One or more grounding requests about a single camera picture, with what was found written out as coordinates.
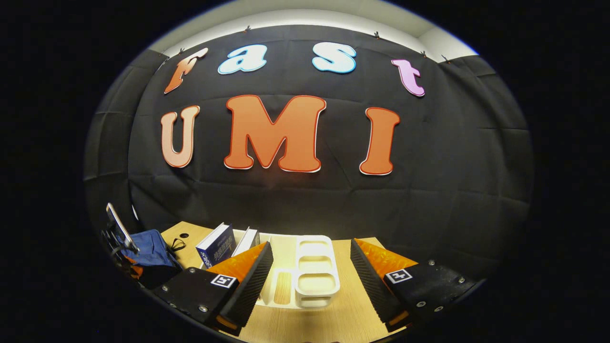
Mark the white plastic bookshelf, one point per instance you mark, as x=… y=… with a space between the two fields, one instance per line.
x=317 y=281

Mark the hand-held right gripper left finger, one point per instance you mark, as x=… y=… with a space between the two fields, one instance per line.
x=252 y=286

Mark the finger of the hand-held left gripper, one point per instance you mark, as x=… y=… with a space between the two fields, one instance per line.
x=136 y=270

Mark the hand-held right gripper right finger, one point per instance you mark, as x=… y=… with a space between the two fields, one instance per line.
x=371 y=286

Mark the grey cover book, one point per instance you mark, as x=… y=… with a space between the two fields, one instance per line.
x=245 y=240

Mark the blue cover book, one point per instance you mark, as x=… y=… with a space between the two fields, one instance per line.
x=219 y=247

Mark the row of black cloth clips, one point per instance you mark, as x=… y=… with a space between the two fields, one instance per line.
x=376 y=35

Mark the blue schoolbag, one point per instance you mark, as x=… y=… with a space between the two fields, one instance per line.
x=152 y=250

